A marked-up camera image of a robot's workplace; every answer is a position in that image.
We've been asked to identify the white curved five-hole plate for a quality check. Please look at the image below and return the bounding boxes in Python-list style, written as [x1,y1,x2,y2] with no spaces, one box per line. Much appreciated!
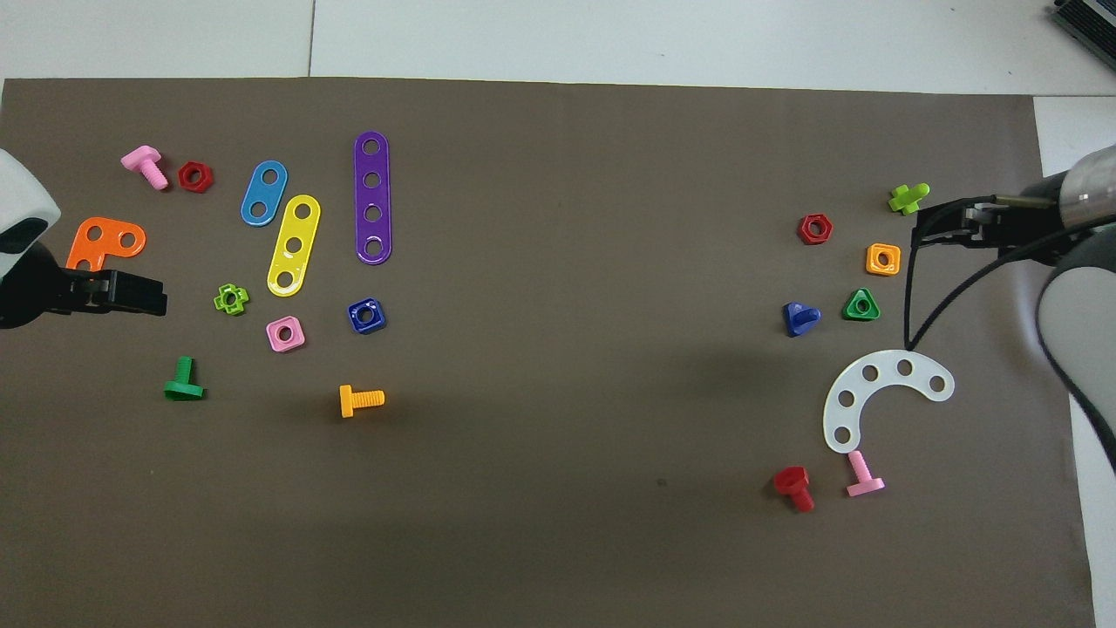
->
[822,349,956,455]

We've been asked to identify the light green cross-head bolt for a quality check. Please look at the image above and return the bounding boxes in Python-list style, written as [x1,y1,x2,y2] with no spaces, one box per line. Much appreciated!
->
[887,182,932,216]

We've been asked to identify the blue two-hole plastic plate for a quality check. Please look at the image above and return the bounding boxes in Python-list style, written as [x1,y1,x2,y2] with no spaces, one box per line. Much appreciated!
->
[240,160,289,229]

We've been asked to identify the orange L-shaped plastic plate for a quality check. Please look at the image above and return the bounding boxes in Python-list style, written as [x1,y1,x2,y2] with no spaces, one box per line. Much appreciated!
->
[65,216,148,274]

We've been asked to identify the blue triangular-head plastic bolt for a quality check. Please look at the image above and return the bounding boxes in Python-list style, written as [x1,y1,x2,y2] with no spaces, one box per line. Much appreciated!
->
[782,301,822,338]

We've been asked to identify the green triangular plastic nut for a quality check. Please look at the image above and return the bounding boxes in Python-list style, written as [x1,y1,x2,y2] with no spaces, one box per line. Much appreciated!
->
[842,287,881,323]

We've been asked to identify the yellow three-hole plastic plate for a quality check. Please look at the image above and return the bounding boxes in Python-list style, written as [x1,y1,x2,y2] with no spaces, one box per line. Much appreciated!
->
[266,194,323,298]

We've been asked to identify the purple four-hole plastic plate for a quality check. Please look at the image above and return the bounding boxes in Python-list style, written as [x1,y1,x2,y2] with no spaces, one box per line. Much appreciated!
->
[353,131,394,266]

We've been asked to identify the dark green plastic bolt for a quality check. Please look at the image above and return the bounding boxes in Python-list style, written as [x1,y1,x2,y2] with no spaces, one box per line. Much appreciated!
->
[163,355,207,403]

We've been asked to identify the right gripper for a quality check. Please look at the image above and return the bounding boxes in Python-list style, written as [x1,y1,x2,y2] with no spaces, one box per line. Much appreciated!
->
[990,194,1092,264]

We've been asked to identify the blue square plastic nut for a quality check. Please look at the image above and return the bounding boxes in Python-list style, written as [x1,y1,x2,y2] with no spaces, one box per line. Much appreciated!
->
[346,297,388,336]

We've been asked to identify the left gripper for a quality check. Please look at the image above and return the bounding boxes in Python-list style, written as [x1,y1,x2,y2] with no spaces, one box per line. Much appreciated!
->
[0,242,72,330]

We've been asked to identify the black stand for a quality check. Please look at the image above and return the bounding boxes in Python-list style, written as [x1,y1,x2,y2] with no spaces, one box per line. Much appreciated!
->
[1050,0,1116,50]

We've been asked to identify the red hexagonal-head plastic bolt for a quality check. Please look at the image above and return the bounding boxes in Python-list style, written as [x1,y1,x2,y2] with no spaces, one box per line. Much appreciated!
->
[772,465,816,514]

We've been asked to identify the black cable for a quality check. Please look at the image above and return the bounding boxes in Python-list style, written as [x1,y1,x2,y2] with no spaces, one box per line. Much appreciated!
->
[903,229,1052,353]

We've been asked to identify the pink plastic bolt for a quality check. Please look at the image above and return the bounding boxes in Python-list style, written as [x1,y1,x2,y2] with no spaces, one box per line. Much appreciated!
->
[121,145,170,192]
[845,449,887,499]

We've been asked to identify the orange plastic bolt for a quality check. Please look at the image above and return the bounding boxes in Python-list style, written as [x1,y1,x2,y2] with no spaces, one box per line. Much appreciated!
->
[338,384,386,420]

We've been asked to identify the pink square plastic nut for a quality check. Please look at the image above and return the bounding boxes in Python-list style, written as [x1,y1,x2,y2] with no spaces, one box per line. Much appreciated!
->
[265,315,308,354]

